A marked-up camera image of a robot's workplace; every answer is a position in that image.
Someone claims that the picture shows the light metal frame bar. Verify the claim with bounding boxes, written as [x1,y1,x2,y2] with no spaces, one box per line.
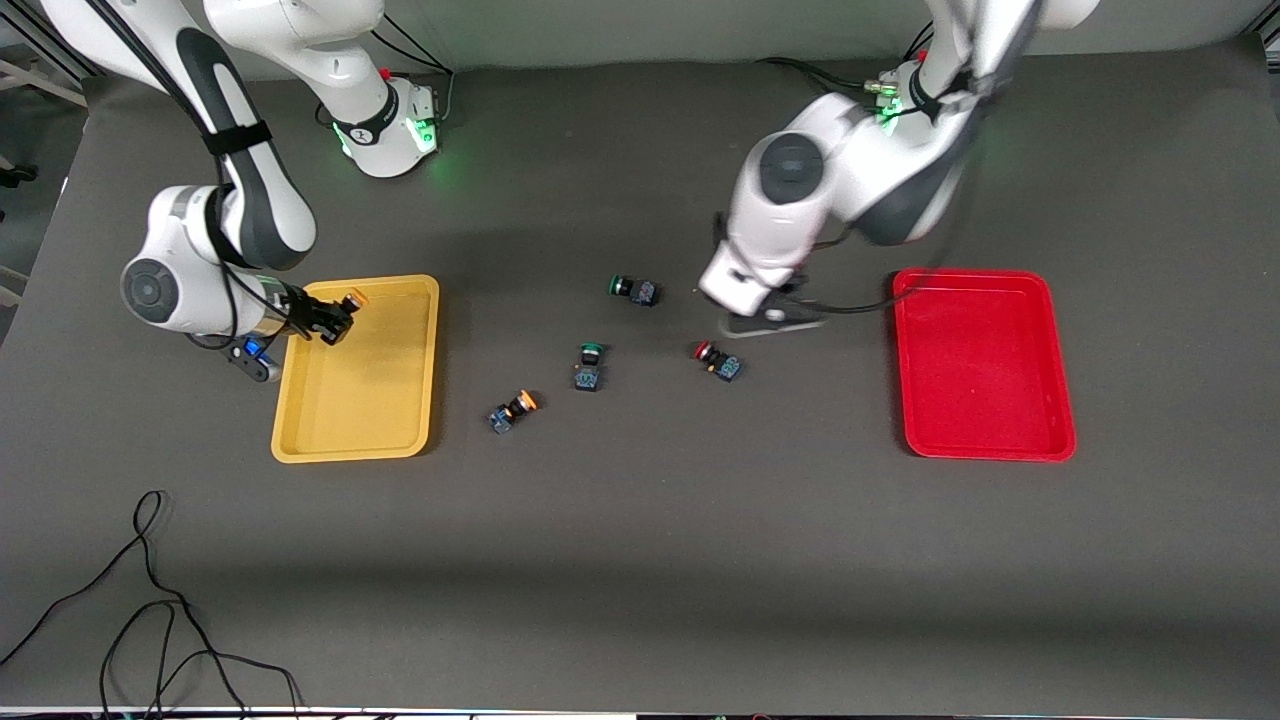
[0,55,86,108]

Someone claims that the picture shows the black left arm base cables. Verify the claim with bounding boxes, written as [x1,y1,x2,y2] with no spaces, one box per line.
[755,20,936,113]

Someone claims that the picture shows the red push button switch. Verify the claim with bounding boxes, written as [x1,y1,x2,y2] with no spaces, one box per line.
[693,340,744,383]

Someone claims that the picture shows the yellow plastic tray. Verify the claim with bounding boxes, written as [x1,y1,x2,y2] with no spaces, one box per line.
[270,274,442,465]

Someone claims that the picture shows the red plastic tray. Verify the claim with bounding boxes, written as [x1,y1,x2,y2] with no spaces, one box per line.
[892,268,1078,463]

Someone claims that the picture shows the black arm base cables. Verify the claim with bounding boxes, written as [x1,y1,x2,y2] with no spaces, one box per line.
[316,15,457,129]
[755,20,936,113]

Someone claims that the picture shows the black right arm base cables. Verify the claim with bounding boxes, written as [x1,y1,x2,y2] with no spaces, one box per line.
[316,15,457,129]

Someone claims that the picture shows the thin black table cable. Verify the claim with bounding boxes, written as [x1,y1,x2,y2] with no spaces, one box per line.
[0,490,303,720]

